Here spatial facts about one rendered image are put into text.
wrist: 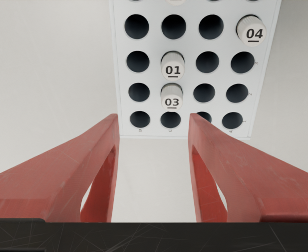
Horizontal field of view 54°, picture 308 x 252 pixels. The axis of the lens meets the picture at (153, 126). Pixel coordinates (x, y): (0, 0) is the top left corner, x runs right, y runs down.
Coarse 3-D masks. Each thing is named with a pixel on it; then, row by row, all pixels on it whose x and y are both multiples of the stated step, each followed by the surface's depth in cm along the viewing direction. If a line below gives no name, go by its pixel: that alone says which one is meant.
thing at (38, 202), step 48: (96, 144) 9; (0, 192) 6; (48, 192) 6; (96, 192) 11; (0, 240) 5; (48, 240) 5; (96, 240) 5; (144, 240) 5; (192, 240) 5; (240, 240) 5; (288, 240) 5
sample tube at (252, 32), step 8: (248, 16) 15; (240, 24) 15; (248, 24) 14; (256, 24) 14; (240, 32) 15; (248, 32) 14; (256, 32) 14; (264, 32) 14; (248, 40) 15; (256, 40) 15
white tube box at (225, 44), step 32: (128, 0) 15; (160, 0) 15; (192, 0) 15; (224, 0) 15; (256, 0) 15; (128, 32) 16; (160, 32) 16; (192, 32) 16; (224, 32) 16; (128, 64) 17; (160, 64) 17; (192, 64) 17; (224, 64) 16; (256, 64) 16; (128, 96) 18; (160, 96) 18; (192, 96) 18; (224, 96) 18; (256, 96) 18; (128, 128) 19; (160, 128) 19; (224, 128) 19
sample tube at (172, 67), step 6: (168, 54) 16; (174, 54) 16; (180, 54) 17; (162, 60) 16; (168, 60) 15; (174, 60) 15; (180, 60) 16; (162, 66) 16; (168, 66) 15; (174, 66) 15; (180, 66) 15; (162, 72) 16; (168, 72) 16; (174, 72) 16; (180, 72) 16; (168, 78) 16; (174, 78) 16; (180, 78) 16
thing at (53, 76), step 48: (0, 0) 19; (48, 0) 18; (96, 0) 18; (288, 0) 18; (0, 48) 20; (48, 48) 20; (96, 48) 20; (288, 48) 20; (0, 96) 22; (48, 96) 22; (96, 96) 22; (288, 96) 22; (0, 144) 25; (48, 144) 25; (144, 144) 25; (288, 144) 24; (144, 192) 28; (192, 192) 28
